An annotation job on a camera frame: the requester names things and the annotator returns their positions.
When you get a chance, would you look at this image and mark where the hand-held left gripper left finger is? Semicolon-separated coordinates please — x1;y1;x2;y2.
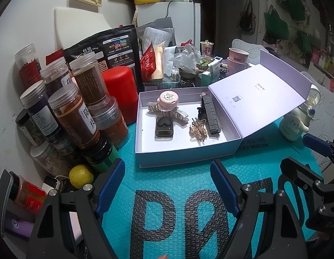
26;158;126;259

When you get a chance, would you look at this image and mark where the grey mailer bag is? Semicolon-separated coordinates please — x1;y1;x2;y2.
145;17;174;42

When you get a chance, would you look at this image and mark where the green label dark jar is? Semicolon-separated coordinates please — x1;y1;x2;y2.
81;135;122;173

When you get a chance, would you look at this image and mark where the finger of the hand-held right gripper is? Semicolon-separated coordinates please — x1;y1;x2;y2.
302;133;334;166
280;156;326;196

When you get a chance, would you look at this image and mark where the white printed paper packet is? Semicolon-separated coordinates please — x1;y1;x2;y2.
143;27;170;49

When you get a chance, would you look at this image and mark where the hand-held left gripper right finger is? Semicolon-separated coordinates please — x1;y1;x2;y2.
210;159;309;259

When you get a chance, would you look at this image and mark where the green white medicine box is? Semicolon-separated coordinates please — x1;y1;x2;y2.
201;60;220;87

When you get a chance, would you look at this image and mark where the clear plastic bag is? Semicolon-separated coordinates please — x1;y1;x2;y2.
173;44;199;73

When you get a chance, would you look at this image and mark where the yellow lemon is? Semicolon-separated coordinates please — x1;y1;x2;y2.
69;164;95;188

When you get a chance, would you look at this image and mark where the white quilted cushion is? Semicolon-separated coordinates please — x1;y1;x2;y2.
231;38;278;60

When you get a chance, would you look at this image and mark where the cream packet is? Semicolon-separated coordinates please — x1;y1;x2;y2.
152;43;168;80

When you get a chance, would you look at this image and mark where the pink round compact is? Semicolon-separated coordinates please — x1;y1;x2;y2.
159;91;180;112

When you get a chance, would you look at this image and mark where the cream cartoon bottle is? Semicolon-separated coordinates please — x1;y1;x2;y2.
280;105;316;142

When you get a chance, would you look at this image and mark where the green tote bag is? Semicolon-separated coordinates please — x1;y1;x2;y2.
264;12;290;40
284;0;307;21
295;31;313;55

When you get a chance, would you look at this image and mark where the white refrigerator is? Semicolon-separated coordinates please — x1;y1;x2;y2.
136;1;202;49

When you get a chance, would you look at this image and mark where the gold hair claw clip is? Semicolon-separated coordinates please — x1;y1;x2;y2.
189;117;210;146

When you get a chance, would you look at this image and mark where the clear glass mug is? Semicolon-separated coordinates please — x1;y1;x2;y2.
302;84;323;111

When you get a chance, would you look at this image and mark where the dark brown door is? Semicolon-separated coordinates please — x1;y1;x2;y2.
201;0;217;43

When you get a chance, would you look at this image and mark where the red snack packet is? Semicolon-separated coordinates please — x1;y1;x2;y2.
140;41;157;80

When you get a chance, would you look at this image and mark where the purple case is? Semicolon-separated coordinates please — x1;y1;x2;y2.
5;212;35;239

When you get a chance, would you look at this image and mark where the red label bottle black cap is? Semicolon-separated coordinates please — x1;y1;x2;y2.
9;171;47;216

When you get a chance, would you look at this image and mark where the dark hanging bag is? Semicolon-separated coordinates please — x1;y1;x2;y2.
238;0;256;34

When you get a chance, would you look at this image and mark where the red pouch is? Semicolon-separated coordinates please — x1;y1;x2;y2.
45;49;65;65

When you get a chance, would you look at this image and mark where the long black cosmetic box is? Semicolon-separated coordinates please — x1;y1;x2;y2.
201;93;222;136

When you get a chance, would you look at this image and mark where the group of clear spice jars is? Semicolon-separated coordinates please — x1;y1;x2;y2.
14;43;129;177

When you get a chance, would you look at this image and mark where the floral lidded cup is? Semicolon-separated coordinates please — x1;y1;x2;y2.
200;39;213;57

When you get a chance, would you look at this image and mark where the foil tray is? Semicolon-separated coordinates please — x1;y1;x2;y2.
144;75;181;87

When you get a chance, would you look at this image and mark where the lavender gift box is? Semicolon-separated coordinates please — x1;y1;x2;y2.
135;49;312;169

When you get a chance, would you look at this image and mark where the dark translucent earbud case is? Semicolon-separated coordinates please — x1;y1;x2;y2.
155;116;173;139

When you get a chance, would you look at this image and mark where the black printed food bag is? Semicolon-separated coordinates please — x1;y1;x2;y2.
63;24;143;92

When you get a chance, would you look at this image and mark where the beige hair claw clip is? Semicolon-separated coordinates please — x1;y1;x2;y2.
145;101;190;127

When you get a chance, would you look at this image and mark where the red canister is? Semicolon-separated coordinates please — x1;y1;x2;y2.
101;66;139;125

